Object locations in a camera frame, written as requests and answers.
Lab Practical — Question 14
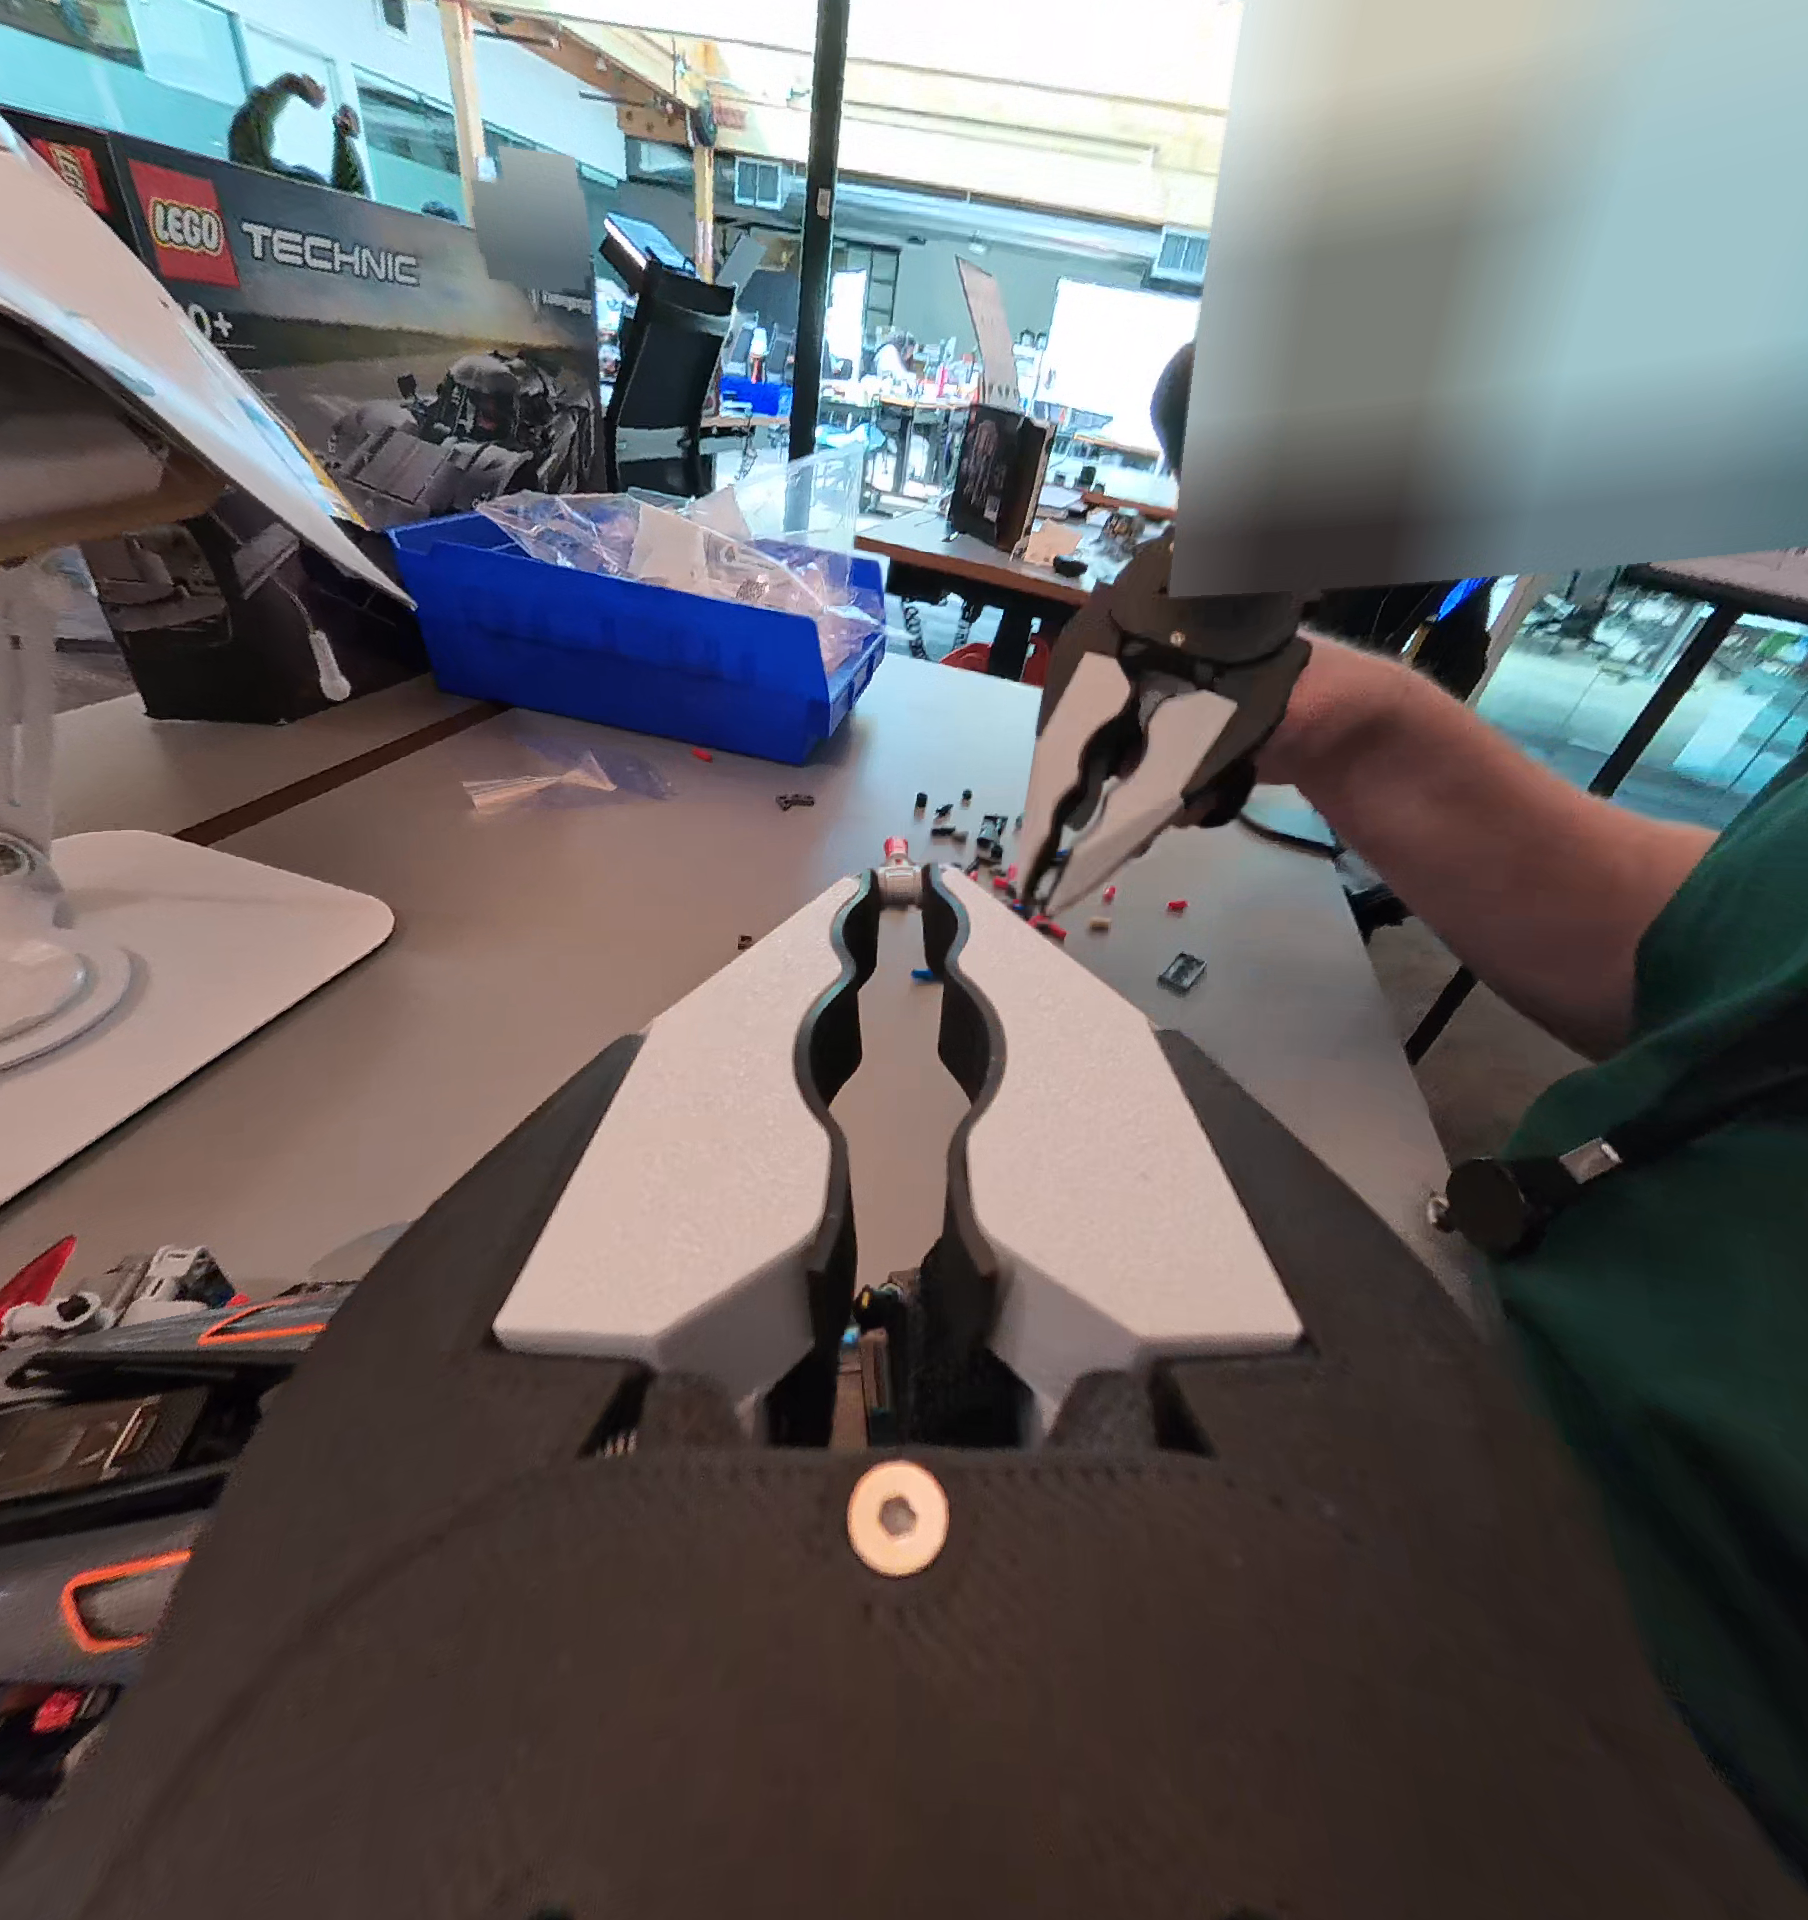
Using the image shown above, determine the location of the person's right forearm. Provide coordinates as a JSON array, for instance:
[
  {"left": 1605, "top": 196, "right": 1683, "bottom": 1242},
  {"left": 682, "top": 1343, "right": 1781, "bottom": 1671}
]
[{"left": 1256, "top": 631, "right": 1722, "bottom": 1059}]

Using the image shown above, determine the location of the dark lego set box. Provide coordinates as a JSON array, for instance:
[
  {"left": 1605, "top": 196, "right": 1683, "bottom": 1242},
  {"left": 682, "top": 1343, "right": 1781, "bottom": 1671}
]
[{"left": 0, "top": 104, "right": 605, "bottom": 722}]

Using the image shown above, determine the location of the small clear plastic bag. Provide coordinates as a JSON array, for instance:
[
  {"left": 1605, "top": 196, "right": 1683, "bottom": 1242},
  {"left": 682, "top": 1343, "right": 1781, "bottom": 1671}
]
[{"left": 459, "top": 748, "right": 679, "bottom": 811}]

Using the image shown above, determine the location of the white instruction booklet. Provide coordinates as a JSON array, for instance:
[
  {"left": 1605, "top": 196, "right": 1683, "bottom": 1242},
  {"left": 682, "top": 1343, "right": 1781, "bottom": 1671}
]
[{"left": 0, "top": 74, "right": 413, "bottom": 602}]

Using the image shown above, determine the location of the black framed sign stand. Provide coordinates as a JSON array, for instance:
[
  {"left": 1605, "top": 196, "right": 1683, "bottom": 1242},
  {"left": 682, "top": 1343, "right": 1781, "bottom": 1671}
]
[{"left": 1584, "top": 548, "right": 1808, "bottom": 797}]

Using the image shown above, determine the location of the black office chair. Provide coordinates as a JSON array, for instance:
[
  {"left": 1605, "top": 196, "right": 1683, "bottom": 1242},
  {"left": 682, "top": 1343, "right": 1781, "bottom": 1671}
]
[{"left": 603, "top": 261, "right": 735, "bottom": 498}]

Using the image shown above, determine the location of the partly built lego model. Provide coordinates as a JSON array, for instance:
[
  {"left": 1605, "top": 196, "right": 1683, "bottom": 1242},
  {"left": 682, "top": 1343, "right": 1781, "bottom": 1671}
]
[{"left": 0, "top": 1236, "right": 381, "bottom": 1801}]

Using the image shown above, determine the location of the black pillar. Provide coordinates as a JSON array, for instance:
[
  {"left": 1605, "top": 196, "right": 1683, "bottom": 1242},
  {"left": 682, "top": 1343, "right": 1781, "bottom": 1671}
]
[{"left": 787, "top": 0, "right": 850, "bottom": 458}]

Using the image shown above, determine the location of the blue plastic bin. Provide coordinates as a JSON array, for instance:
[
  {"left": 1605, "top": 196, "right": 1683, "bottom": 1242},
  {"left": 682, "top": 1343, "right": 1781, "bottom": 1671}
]
[{"left": 390, "top": 510, "right": 886, "bottom": 764}]

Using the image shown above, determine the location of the black lanyard badge reel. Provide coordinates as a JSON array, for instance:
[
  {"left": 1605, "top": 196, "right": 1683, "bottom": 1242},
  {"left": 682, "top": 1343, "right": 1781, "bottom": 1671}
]
[{"left": 1429, "top": 975, "right": 1808, "bottom": 1259}]

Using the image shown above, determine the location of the heap of clear plastic bags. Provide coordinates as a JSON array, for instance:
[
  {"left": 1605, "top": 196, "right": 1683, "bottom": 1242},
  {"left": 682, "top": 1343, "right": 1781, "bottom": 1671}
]
[{"left": 476, "top": 449, "right": 864, "bottom": 624}]

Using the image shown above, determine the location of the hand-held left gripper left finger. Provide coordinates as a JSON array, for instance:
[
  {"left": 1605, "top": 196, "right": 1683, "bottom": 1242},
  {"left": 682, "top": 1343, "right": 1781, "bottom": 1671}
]
[{"left": 494, "top": 870, "right": 864, "bottom": 1427}]

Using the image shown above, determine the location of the wooden background desk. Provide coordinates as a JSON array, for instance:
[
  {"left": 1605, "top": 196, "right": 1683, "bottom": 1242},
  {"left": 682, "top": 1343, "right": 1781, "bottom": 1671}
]
[{"left": 854, "top": 501, "right": 1177, "bottom": 677}]

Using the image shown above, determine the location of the pile of small lego parts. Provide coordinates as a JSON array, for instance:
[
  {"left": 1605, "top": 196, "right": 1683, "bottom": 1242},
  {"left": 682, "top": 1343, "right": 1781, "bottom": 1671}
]
[{"left": 903, "top": 780, "right": 1197, "bottom": 938}]

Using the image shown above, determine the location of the dark upright box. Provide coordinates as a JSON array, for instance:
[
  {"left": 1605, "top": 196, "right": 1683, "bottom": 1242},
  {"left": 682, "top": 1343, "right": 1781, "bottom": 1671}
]
[{"left": 945, "top": 401, "right": 1057, "bottom": 553}]

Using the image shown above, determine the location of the white book stand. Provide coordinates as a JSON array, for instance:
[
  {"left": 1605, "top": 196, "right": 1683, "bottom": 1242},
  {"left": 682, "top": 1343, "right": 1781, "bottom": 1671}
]
[{"left": 0, "top": 435, "right": 395, "bottom": 1248}]

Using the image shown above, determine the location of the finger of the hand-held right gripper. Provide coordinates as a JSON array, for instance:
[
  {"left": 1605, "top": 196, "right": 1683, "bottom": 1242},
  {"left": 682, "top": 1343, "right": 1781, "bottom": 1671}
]
[
  {"left": 1043, "top": 694, "right": 1246, "bottom": 920},
  {"left": 1021, "top": 650, "right": 1144, "bottom": 902}
]

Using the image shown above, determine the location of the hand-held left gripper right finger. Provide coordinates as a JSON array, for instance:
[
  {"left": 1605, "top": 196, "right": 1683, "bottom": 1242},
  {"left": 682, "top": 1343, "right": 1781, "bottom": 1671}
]
[{"left": 915, "top": 865, "right": 1305, "bottom": 1434}]

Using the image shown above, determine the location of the person's green shirt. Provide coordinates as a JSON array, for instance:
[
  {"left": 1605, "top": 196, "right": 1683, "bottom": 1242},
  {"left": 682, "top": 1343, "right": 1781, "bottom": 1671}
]
[{"left": 1488, "top": 683, "right": 1808, "bottom": 1920}]

